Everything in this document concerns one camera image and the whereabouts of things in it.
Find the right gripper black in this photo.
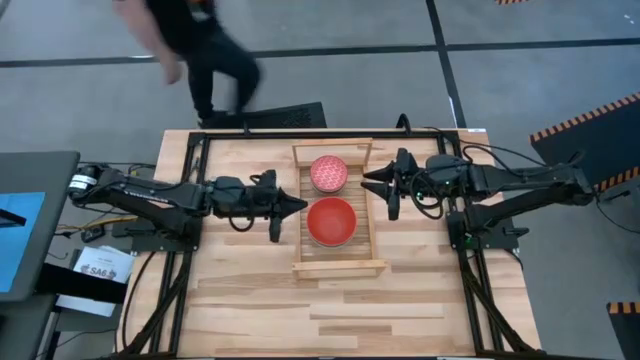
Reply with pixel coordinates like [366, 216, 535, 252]
[360, 147, 474, 222]

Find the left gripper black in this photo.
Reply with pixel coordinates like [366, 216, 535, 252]
[212, 168, 309, 245]

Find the plain red bowl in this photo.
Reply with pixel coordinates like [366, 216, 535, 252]
[305, 196, 359, 249]

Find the red white patterned bowl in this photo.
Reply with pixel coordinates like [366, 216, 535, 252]
[309, 154, 349, 195]

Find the long wooden slatted shelf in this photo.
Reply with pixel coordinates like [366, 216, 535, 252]
[291, 137, 390, 281]

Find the black floor vent grate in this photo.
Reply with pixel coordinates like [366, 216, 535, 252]
[201, 101, 328, 130]

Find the person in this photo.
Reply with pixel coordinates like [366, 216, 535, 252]
[110, 0, 264, 129]

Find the white printed paper sheet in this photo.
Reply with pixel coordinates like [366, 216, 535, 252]
[73, 245, 135, 285]

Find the small black controller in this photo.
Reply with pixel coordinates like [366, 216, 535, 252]
[80, 225, 107, 244]

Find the large black hazard-striped board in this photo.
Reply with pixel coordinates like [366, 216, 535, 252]
[529, 92, 640, 201]

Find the plain white paper sheet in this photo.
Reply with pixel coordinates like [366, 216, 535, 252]
[54, 293, 119, 318]

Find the gray desk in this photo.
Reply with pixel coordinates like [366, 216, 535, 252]
[0, 150, 81, 304]

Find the blue screen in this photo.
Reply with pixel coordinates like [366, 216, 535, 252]
[0, 192, 47, 294]

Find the small black hazard-striped board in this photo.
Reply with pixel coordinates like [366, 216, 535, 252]
[606, 301, 640, 360]

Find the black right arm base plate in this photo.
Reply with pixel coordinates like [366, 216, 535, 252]
[445, 209, 530, 251]

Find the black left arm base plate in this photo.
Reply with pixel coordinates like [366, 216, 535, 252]
[130, 219, 204, 253]

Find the black floor cable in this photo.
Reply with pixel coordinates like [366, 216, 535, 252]
[593, 192, 640, 232]

